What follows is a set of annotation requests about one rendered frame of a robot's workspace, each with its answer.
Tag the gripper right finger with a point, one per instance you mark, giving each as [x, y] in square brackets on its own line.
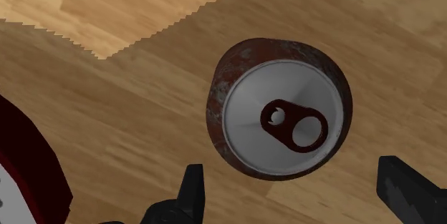
[407, 190]

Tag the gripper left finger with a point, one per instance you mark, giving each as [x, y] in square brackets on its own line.
[190, 195]

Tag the rusty red drink can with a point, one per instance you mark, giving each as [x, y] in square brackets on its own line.
[279, 111]

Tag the dark red round clock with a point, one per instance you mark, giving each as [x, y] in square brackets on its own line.
[28, 174]

